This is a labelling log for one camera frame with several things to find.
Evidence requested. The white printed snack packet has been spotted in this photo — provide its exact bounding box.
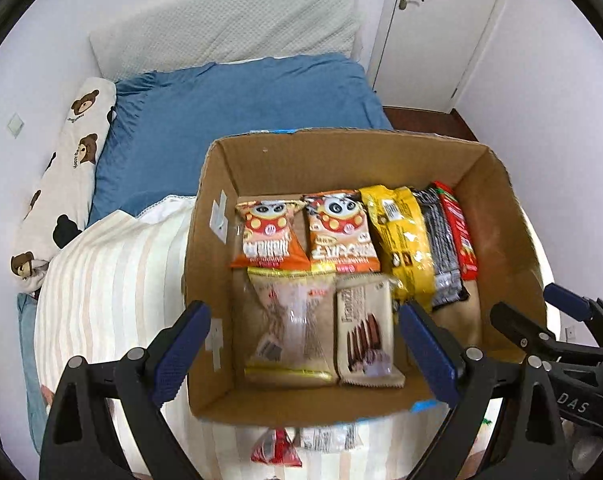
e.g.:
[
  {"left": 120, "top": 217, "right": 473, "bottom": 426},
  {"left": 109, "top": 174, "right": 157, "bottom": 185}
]
[{"left": 292, "top": 424, "right": 362, "bottom": 454}]

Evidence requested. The blue bed sheet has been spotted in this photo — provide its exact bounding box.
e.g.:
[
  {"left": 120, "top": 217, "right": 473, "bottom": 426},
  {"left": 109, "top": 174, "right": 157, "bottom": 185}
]
[{"left": 88, "top": 53, "right": 391, "bottom": 223}]

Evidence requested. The clear yellow-edged snack bag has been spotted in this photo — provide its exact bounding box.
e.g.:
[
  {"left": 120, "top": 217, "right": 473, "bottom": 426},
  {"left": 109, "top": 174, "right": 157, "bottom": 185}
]
[{"left": 240, "top": 268, "right": 338, "bottom": 388}]

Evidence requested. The light blue towel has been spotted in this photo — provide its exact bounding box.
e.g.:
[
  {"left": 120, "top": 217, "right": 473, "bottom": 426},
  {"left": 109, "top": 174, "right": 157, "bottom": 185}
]
[{"left": 16, "top": 292, "right": 47, "bottom": 454}]

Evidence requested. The yellow snack bag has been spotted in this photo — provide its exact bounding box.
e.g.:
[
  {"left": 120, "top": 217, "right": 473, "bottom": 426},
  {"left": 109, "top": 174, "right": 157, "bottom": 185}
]
[{"left": 360, "top": 185, "right": 436, "bottom": 312}]

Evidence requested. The white door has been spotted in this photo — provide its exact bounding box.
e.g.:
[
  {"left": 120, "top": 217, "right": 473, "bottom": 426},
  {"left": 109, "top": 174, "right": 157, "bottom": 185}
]
[{"left": 374, "top": 0, "right": 497, "bottom": 112}]

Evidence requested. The grey quilted headboard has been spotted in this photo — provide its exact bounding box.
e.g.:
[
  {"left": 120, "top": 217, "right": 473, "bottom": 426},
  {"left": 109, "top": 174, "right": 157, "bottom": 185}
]
[{"left": 88, "top": 0, "right": 362, "bottom": 80}]

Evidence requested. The white bear print pillow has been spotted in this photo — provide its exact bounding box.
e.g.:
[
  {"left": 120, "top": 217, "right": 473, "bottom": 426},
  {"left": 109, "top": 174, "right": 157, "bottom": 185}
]
[{"left": 10, "top": 77, "right": 117, "bottom": 294}]

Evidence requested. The white wall switch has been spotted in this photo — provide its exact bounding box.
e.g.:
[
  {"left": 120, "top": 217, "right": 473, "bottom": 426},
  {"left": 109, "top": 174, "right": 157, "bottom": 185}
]
[{"left": 7, "top": 113, "right": 24, "bottom": 138}]

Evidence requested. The black snack bag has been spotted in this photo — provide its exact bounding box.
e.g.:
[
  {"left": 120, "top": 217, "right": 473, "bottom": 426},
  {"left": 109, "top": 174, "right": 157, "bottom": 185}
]
[{"left": 413, "top": 184, "right": 469, "bottom": 311}]

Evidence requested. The small red snack packet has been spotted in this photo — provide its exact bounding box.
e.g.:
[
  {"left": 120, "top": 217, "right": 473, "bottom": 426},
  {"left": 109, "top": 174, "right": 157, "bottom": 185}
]
[{"left": 250, "top": 428, "right": 303, "bottom": 467}]

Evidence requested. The orange panda snack bag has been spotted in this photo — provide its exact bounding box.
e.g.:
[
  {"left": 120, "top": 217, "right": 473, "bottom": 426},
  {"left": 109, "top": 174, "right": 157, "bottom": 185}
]
[
  {"left": 231, "top": 200, "right": 311, "bottom": 271},
  {"left": 303, "top": 190, "right": 381, "bottom": 273}
]

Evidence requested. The cream striped blanket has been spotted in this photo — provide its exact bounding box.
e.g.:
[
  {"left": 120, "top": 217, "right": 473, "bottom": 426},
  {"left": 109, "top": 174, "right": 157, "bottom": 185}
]
[{"left": 34, "top": 195, "right": 446, "bottom": 479}]

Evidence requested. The beige Franzzi cookie pack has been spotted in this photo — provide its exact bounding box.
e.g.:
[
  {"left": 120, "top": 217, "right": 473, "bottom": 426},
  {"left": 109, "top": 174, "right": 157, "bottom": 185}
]
[{"left": 335, "top": 273, "right": 405, "bottom": 388}]

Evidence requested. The cardboard box blue outside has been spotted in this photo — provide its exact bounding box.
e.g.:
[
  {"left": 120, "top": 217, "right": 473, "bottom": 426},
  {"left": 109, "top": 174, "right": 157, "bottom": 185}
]
[{"left": 184, "top": 129, "right": 547, "bottom": 427}]

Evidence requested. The red green snack pack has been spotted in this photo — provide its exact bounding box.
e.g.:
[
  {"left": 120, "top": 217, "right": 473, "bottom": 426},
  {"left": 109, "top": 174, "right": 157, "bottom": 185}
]
[{"left": 434, "top": 181, "right": 478, "bottom": 281}]

